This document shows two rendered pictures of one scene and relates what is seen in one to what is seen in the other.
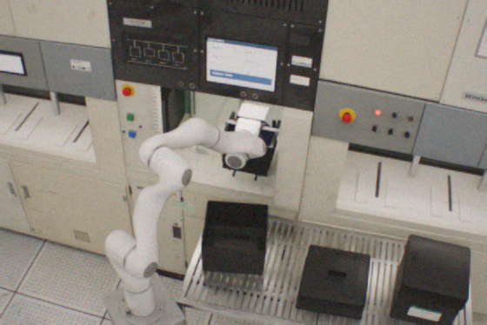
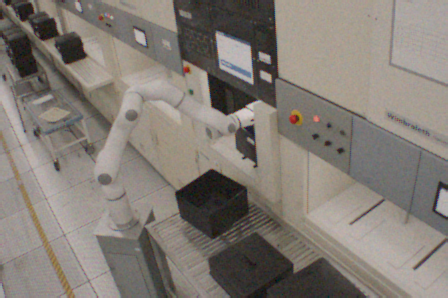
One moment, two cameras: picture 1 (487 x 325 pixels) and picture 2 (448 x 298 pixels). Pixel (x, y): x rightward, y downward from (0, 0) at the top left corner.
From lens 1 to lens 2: 1.53 m
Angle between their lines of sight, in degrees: 38
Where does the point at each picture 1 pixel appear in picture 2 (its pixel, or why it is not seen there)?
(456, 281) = not seen: outside the picture
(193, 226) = not seen: hidden behind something
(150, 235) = (110, 153)
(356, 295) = (246, 285)
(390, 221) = (343, 248)
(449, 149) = (379, 179)
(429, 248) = (327, 276)
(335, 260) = (260, 251)
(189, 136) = (148, 89)
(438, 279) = not seen: outside the picture
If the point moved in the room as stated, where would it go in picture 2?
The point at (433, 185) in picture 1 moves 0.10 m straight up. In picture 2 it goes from (418, 239) to (422, 224)
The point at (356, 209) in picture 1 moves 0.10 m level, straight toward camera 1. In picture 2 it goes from (320, 225) to (304, 234)
